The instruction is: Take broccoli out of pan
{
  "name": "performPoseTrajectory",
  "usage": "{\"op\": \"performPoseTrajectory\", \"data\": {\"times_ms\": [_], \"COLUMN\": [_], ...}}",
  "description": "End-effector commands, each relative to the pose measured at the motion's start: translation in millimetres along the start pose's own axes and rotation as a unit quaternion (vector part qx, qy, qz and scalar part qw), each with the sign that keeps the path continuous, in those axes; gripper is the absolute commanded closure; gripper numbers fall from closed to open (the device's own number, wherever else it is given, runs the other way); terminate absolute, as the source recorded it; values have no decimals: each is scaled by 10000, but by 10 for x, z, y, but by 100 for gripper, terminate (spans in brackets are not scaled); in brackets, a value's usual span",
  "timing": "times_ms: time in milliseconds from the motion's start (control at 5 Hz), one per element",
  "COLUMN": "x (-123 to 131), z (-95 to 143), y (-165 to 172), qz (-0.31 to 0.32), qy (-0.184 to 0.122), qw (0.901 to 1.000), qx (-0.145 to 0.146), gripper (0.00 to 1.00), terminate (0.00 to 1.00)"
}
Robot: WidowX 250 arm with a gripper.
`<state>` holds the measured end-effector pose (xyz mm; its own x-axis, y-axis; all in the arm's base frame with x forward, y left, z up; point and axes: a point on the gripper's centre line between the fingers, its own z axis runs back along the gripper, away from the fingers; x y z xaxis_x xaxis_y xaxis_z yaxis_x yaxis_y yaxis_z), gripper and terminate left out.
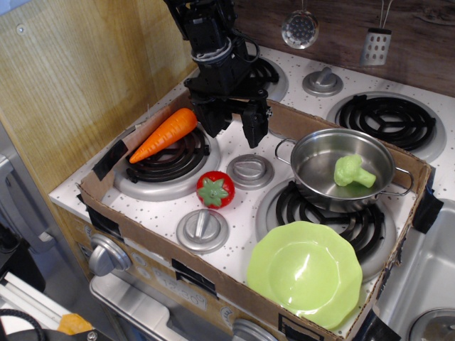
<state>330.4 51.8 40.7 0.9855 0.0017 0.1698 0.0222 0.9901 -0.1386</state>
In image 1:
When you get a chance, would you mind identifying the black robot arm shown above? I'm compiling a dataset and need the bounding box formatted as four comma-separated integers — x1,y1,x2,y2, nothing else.
166,1,279,148

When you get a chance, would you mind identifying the back left black burner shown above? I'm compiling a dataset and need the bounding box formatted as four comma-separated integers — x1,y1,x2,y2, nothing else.
250,57,289,102

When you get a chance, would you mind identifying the stainless steel pan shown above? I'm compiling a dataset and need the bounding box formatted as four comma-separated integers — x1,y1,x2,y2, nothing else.
274,128,414,212

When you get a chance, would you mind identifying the silver front stove knob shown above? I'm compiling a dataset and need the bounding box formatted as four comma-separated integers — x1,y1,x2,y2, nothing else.
176,209,230,254

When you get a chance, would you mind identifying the black burner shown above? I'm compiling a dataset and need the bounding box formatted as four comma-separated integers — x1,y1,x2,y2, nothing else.
255,180,397,283
250,57,289,102
114,126,221,202
327,91,446,163

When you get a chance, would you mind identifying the silver sink basin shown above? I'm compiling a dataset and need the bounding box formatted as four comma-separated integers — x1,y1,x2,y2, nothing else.
378,200,454,340

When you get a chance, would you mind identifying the silver oven front knob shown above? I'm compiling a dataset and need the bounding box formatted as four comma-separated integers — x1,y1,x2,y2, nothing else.
89,234,132,276

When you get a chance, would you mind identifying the black cable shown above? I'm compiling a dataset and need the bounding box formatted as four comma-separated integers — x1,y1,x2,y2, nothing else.
0,308,47,341

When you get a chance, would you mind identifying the green toy broccoli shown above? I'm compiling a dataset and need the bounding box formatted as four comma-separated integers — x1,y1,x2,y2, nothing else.
333,154,376,188

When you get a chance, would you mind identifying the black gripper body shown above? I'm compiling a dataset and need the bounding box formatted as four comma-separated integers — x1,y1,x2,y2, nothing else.
184,55,269,121

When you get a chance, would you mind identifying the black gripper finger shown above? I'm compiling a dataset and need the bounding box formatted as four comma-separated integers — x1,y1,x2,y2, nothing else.
241,104,269,148
193,102,231,138

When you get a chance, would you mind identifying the silver back stove knob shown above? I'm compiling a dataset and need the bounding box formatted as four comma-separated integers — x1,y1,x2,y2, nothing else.
302,67,343,97

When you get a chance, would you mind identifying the hanging silver strainer spoon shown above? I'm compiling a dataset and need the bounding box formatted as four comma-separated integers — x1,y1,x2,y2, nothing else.
282,1,319,50

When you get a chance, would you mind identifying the silver oven knob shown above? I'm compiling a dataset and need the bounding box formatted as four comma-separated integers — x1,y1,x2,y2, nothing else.
232,318,276,341
89,234,132,276

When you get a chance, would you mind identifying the silver stove knob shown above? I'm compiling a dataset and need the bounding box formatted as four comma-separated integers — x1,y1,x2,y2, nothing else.
302,67,343,97
176,209,230,254
227,154,274,190

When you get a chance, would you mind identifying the hanging silver grater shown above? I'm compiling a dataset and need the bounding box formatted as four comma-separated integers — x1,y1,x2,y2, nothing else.
360,1,393,67

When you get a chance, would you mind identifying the silver centre stove knob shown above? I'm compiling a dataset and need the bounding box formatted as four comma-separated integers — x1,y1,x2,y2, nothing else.
227,154,274,190

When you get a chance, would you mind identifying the front left black burner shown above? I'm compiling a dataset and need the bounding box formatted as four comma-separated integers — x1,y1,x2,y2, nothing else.
114,126,221,202

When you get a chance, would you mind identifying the front right black burner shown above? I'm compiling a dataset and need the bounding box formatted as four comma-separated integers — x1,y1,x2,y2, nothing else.
255,180,397,283

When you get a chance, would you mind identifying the orange toy carrot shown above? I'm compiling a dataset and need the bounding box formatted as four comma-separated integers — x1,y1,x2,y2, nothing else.
129,108,198,163

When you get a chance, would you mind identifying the red toy tomato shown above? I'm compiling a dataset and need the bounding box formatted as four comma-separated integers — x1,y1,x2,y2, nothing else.
196,170,235,209

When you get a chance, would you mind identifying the light green plastic plate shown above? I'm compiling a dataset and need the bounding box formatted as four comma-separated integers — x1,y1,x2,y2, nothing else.
247,222,363,329

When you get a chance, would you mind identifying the silver oven door handle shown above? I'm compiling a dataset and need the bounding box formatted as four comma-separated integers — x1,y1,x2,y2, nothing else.
90,274,185,341

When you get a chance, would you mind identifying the back right black burner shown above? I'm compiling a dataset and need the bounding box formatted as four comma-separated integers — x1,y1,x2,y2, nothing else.
327,91,446,163

